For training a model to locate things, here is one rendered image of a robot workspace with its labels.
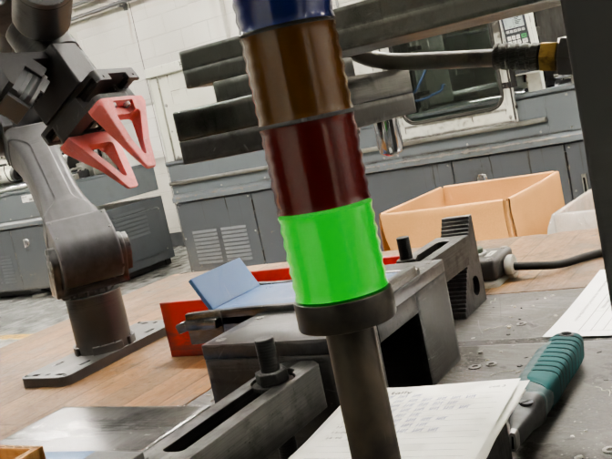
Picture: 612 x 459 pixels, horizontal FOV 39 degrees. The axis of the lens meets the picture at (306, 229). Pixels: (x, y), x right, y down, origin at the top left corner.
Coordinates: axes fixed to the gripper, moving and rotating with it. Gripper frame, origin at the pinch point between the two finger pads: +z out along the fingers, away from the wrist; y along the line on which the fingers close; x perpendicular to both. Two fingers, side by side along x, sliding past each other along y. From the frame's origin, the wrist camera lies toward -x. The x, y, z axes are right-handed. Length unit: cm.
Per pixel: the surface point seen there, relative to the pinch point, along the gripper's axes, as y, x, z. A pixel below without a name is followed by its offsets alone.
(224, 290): 9.2, -12.7, 17.3
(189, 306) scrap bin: -5.6, 1.0, 13.7
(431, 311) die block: 20.2, -7.7, 28.6
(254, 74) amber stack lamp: 37, -41, 17
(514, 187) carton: -52, 259, 14
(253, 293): 10.3, -11.2, 18.9
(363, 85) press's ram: 29.0, -12.0, 13.1
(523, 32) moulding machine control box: -44, 426, -56
